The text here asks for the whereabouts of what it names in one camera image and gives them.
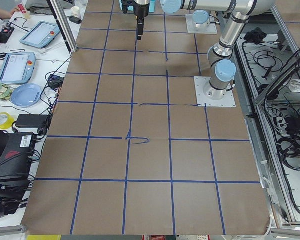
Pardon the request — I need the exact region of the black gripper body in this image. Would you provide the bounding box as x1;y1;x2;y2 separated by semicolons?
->
121;0;134;13
133;0;150;18

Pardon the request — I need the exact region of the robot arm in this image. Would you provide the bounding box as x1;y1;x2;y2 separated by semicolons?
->
160;0;275;100
120;0;210;31

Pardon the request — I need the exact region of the person hand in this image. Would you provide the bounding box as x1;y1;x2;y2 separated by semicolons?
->
10;5;21;17

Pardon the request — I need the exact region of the light blue plastic bin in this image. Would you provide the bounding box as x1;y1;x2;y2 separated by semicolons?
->
118;0;157;13

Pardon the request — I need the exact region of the white paper cup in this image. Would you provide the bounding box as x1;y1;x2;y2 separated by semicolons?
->
71;6;81;19

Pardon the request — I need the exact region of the blue teach pendant far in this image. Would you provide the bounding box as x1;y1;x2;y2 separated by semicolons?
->
19;21;61;49

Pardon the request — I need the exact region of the blue teach pendant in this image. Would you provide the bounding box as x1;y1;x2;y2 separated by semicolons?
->
19;21;61;49
0;52;37;85

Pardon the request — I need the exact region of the blue teach pendant near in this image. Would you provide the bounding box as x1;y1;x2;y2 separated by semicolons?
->
0;52;37;85

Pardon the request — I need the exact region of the light blue plate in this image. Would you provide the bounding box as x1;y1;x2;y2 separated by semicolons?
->
10;83;42;108

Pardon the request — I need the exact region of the black power adapter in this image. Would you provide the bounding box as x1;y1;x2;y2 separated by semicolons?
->
15;114;48;129

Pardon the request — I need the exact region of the green tape roll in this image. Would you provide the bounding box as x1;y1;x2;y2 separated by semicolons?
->
0;82;13;101

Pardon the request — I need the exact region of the yellow tape roll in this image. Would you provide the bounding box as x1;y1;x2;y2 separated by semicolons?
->
0;112;15;130

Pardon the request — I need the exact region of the black electronics box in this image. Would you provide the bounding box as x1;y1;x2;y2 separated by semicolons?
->
0;132;36;182

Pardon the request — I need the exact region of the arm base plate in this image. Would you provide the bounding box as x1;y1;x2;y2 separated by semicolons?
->
194;76;236;108
185;14;218;35

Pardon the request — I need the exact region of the aluminium frame post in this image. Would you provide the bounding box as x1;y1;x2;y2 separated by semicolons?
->
47;0;77;53

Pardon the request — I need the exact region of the black cable bundle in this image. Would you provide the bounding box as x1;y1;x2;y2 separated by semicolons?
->
276;139;300;172

